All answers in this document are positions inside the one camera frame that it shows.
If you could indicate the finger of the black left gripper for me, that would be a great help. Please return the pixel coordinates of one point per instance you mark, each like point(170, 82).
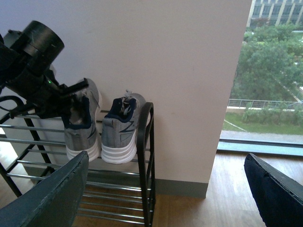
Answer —
point(75, 88)

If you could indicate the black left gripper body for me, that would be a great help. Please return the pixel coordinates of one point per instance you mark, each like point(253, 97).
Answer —
point(44, 92)

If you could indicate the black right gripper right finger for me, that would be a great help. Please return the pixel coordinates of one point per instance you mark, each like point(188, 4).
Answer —
point(278, 197)

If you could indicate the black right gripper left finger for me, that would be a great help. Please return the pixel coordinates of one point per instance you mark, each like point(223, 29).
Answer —
point(54, 201)

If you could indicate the grey knit sneaker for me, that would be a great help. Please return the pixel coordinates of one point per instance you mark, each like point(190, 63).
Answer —
point(119, 129)
point(80, 132)

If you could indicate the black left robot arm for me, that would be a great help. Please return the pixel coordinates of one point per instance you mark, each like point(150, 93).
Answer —
point(25, 60)

